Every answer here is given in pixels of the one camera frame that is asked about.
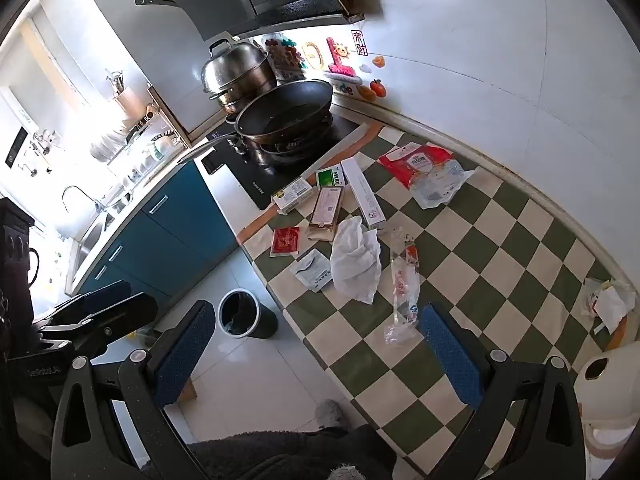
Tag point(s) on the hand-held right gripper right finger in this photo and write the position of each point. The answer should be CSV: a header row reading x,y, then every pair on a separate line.
x,y
450,355

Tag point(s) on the small black device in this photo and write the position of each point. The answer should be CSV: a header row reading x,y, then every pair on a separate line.
x,y
210,162

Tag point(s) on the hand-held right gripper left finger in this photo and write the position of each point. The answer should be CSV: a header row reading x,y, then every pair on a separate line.
x,y
184,355

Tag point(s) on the green checkered tablecloth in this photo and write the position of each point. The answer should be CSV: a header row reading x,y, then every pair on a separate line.
x,y
500,260

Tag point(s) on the wooden knife block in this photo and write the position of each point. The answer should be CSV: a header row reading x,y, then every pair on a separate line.
x,y
131,102

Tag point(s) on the cardboard box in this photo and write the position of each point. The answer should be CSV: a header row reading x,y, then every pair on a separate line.
x,y
191,391

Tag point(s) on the cream box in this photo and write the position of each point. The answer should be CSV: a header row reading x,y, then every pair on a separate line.
x,y
292,195

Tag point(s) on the dish rack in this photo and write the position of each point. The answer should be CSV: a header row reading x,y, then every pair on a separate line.
x,y
145,150

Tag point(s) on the clear plastic wrapper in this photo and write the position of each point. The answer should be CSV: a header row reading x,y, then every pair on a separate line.
x,y
404,285

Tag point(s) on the round grey waste bin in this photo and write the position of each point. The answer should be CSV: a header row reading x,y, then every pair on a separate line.
x,y
260,322

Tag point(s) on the black wall device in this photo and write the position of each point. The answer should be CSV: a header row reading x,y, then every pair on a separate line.
x,y
16,147

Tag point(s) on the round wooden board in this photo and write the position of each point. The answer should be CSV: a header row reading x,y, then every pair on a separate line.
x,y
620,337

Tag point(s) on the silver sachet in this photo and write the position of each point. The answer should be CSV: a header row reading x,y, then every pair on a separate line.
x,y
310,272

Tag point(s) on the black wok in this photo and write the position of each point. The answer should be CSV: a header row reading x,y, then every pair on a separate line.
x,y
285,110

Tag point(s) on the small green box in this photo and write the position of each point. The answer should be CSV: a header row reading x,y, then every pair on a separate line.
x,y
330,178

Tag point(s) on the blue three-door cabinet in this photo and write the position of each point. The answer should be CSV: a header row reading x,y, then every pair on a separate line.
x,y
150,240

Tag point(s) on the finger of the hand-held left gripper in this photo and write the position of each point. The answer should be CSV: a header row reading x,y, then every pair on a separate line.
x,y
100,296
125,317

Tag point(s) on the brown pink box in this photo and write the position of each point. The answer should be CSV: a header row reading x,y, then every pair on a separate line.
x,y
326,210

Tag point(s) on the person's dark trousers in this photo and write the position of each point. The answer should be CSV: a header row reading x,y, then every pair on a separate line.
x,y
280,452

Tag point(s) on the group of colourful wall stickers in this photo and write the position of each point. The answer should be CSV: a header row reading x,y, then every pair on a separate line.
x,y
320,62

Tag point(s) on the chrome faucet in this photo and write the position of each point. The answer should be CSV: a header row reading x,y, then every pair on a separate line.
x,y
75,192

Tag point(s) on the steel sink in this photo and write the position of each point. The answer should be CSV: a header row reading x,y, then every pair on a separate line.
x,y
92,240

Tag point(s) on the red wet wipes packet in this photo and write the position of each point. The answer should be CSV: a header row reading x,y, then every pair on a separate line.
x,y
420,165

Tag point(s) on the steel steamer pot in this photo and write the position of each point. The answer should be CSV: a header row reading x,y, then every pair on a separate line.
x,y
235,67

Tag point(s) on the black range hood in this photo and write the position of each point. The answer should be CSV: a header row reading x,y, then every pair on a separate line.
x,y
280,0

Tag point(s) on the black glass gas stove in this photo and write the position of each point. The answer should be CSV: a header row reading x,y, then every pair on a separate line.
x,y
282,180

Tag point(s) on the long white box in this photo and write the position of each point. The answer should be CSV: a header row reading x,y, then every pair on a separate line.
x,y
362,195

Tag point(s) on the blue drawer cabinet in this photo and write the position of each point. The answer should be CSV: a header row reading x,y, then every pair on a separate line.
x,y
224,222

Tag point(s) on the grey shoe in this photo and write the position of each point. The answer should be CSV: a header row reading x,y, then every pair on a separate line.
x,y
330,412

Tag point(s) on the white plastic appliance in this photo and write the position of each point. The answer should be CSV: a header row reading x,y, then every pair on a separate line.
x,y
605,400

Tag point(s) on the crumpled white paper wrapper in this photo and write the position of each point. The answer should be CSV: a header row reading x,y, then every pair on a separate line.
x,y
607,302

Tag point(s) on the red sachet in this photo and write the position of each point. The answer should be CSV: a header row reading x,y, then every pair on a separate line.
x,y
285,241

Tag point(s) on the white tissue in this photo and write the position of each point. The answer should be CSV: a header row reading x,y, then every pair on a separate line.
x,y
355,255

